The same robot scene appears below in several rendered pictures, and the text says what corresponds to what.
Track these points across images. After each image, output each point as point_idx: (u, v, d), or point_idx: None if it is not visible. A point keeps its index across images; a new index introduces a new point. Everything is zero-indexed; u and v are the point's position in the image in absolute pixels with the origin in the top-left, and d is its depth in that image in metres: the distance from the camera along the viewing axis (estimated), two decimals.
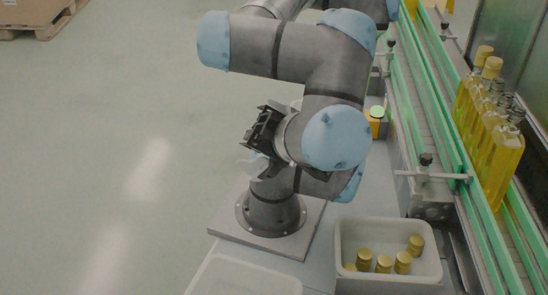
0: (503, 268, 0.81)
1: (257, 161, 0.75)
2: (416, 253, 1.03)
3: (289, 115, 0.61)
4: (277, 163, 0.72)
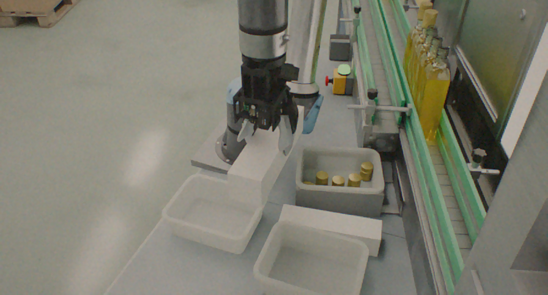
0: (426, 171, 1.00)
1: (281, 126, 0.76)
2: (367, 177, 1.22)
3: (243, 44, 0.67)
4: (288, 101, 0.76)
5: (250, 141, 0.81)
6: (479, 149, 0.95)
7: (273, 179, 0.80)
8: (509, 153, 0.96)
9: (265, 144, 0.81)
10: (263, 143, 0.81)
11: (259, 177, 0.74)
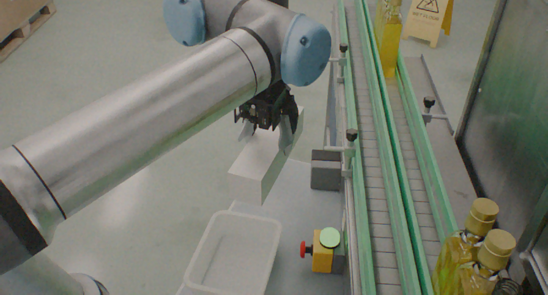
0: None
1: (281, 125, 0.76)
2: None
3: None
4: (288, 101, 0.76)
5: (250, 141, 0.81)
6: None
7: (273, 179, 0.80)
8: None
9: (265, 144, 0.81)
10: (263, 143, 0.81)
11: (259, 177, 0.74)
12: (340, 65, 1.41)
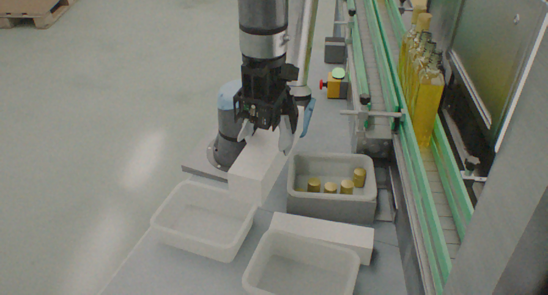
0: (419, 179, 0.98)
1: (281, 126, 0.76)
2: (359, 183, 1.20)
3: (244, 44, 0.67)
4: (288, 101, 0.76)
5: (250, 141, 0.81)
6: (473, 156, 0.93)
7: (273, 179, 0.80)
8: None
9: (265, 144, 0.81)
10: (263, 143, 0.81)
11: (259, 177, 0.74)
12: None
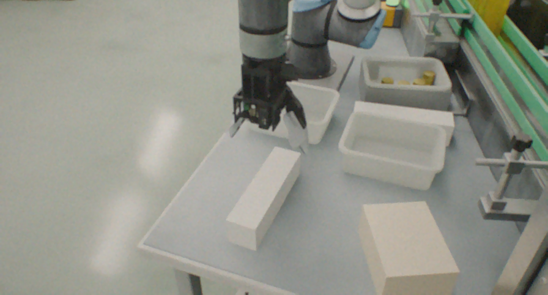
0: (499, 60, 1.05)
1: (288, 123, 0.76)
2: (429, 84, 1.26)
3: (244, 44, 0.67)
4: (287, 97, 0.75)
5: (248, 187, 0.89)
6: None
7: (268, 223, 0.88)
8: None
9: (262, 191, 0.88)
10: (260, 190, 0.88)
11: (254, 225, 0.81)
12: None
